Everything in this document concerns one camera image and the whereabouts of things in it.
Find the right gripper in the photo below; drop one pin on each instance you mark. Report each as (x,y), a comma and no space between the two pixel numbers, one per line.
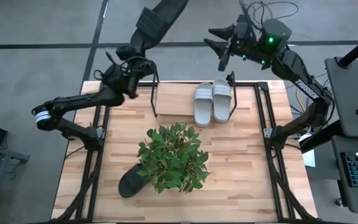
(244,46)

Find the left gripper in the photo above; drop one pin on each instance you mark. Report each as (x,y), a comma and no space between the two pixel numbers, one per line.
(135,67)

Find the dark green slide sandal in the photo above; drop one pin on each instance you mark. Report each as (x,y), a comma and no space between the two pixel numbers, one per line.
(130,183)
(154,21)

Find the light grey slide sandal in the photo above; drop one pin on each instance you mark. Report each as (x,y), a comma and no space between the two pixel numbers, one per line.
(203,109)
(222,105)

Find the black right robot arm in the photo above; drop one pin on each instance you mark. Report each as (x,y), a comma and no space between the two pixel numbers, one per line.
(306,84)

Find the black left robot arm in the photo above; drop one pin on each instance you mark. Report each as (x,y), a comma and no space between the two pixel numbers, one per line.
(82,99)

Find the green potted plant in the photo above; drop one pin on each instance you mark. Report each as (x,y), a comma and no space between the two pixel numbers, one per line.
(172,158)

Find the black pole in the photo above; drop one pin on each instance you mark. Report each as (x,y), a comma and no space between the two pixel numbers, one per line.
(357,49)

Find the grey desk surface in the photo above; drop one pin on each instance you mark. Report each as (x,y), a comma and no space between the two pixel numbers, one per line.
(350,87)

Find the white paper sheet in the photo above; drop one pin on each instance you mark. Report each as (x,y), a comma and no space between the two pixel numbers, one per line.
(309,158)

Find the grey keyboard desk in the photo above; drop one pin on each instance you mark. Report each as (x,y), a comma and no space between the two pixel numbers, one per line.
(340,193)

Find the wooden shelf black metal frame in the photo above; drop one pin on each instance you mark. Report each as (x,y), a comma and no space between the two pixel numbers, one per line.
(172,99)

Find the black aluminium table frame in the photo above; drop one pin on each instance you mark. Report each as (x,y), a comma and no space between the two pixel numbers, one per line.
(259,102)

